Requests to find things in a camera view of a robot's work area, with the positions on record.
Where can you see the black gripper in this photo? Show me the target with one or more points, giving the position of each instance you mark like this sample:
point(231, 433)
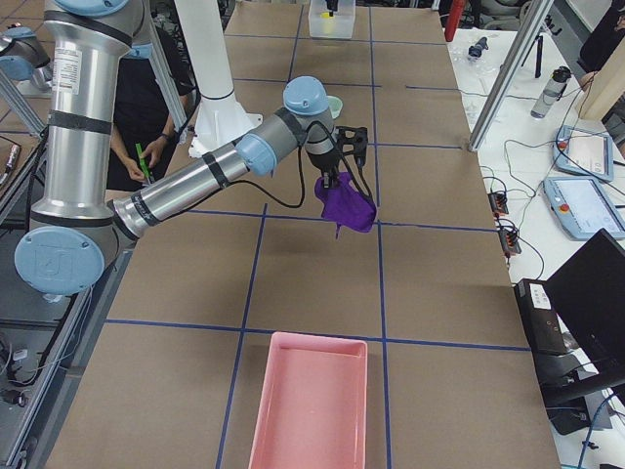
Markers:
point(322, 162)

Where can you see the purple cloth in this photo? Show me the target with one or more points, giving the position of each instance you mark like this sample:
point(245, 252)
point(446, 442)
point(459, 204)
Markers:
point(345, 206)

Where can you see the mint green bowl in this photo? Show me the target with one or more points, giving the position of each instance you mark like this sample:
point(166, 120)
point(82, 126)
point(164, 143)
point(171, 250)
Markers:
point(335, 106)

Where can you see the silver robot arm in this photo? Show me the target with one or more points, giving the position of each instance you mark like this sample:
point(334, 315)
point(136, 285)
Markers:
point(75, 234)

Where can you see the clear plastic storage box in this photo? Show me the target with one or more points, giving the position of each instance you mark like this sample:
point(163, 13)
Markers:
point(341, 26)

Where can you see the black computer box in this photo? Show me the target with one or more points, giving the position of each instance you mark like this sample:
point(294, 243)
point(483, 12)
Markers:
point(540, 321)

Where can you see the seated person in black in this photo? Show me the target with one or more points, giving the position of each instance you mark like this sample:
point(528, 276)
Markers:
point(143, 128)

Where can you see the red fire extinguisher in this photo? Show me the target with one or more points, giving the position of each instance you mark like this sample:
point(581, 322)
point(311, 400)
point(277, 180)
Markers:
point(453, 19)

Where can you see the pink plastic tray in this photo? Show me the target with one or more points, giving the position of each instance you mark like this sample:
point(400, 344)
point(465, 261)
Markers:
point(312, 411)

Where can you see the clear water bottle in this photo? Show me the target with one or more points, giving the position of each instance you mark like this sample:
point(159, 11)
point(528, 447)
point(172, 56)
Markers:
point(552, 92)

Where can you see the far teach pendant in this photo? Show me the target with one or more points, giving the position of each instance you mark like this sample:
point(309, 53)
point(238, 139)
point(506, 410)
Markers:
point(583, 152)

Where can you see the teach pendant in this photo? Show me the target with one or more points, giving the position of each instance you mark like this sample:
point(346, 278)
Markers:
point(582, 207)
point(583, 152)

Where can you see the near teach pendant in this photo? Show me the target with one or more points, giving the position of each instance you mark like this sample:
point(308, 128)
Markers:
point(582, 207)

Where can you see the black monitor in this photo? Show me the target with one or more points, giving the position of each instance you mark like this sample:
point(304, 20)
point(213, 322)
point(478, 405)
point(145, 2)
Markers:
point(587, 292)

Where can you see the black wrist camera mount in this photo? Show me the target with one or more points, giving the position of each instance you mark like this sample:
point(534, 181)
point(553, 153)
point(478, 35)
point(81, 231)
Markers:
point(353, 141)

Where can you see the white camera pillar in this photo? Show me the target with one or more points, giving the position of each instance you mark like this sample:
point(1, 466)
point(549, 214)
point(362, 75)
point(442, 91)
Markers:
point(220, 118)

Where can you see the aluminium frame post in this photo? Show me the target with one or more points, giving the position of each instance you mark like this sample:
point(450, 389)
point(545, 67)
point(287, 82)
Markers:
point(521, 45)

